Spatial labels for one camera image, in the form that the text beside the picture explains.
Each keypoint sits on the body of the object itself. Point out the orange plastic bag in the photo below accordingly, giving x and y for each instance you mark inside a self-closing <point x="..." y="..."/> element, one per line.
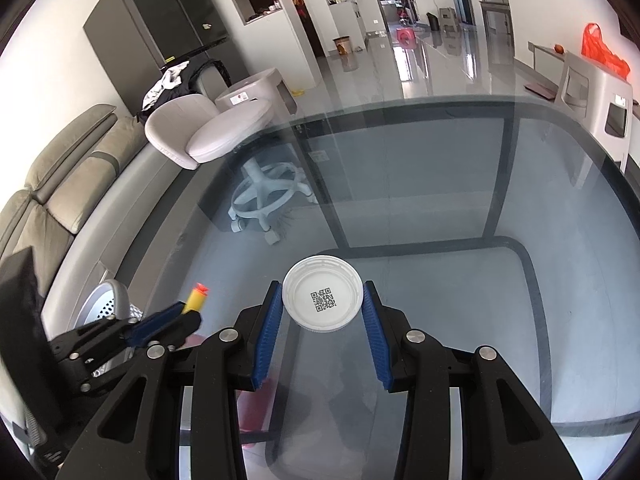
<point x="602" y="57"/>

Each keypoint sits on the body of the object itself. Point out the round white plastic stool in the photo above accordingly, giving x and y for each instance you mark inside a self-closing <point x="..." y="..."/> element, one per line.
<point x="250" y="90"/>

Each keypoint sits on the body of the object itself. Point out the white plastic lid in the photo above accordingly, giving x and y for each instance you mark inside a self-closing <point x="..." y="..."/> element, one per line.
<point x="322" y="292"/>

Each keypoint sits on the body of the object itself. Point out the white and grey clothes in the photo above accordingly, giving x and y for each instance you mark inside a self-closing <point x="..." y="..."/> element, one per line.
<point x="165" y="85"/>

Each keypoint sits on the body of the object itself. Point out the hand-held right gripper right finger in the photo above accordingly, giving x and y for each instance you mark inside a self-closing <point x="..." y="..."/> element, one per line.
<point x="377" y="345"/>

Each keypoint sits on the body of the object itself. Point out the white kitchen counter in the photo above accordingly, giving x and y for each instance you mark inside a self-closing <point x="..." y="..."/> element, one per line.
<point x="345" y="25"/>

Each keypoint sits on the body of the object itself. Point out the tall white plastic stool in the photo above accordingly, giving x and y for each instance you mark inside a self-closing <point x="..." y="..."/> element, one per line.
<point x="585" y="115"/>

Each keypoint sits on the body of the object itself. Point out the grey leather sofa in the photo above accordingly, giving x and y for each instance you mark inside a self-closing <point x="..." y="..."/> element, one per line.
<point x="65" y="195"/>

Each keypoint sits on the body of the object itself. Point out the yellow foam dart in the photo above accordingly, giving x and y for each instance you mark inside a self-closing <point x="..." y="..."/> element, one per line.
<point x="194" y="300"/>

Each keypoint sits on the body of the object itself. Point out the small patterned waste bin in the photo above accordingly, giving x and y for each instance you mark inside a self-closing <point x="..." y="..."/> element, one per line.
<point x="342" y="46"/>

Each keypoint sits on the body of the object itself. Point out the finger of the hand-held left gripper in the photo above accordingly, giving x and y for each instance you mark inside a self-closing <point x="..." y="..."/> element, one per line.
<point x="150" y="325"/>
<point x="187" y="327"/>

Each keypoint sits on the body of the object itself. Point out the small black bin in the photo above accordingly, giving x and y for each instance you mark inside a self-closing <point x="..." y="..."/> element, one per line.
<point x="433" y="21"/>

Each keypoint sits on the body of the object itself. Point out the low white bench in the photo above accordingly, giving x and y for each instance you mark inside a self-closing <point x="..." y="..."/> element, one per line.
<point x="545" y="60"/>

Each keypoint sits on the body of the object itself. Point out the white swivel chair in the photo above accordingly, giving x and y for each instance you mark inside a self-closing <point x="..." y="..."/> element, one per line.
<point x="175" y="120"/>

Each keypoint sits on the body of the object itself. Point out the dark grey refrigerator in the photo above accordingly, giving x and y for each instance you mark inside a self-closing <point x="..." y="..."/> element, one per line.
<point x="150" y="20"/>

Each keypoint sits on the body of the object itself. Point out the small pink stool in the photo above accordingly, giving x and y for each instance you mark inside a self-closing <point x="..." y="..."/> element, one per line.
<point x="405" y="37"/>

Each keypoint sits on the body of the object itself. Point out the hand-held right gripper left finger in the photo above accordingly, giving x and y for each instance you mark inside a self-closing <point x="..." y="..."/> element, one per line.
<point x="265" y="345"/>

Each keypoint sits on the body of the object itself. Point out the silver perforated metal bin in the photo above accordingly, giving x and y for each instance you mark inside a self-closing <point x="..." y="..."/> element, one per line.
<point x="107" y="300"/>

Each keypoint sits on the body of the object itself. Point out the brown flat board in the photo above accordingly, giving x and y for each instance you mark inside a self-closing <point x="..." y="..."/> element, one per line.
<point x="540" y="91"/>

